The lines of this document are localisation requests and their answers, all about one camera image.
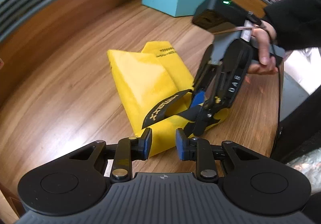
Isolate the person's right hand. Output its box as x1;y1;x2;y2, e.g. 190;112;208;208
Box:
248;21;278;75

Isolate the yellow fabric shopping bag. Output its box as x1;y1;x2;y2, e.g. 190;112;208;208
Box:
107;41;232;157

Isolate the black sleeve right forearm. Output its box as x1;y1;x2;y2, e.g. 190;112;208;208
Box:
263;0;321;51

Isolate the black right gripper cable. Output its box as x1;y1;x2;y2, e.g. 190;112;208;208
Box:
271;63;285;159

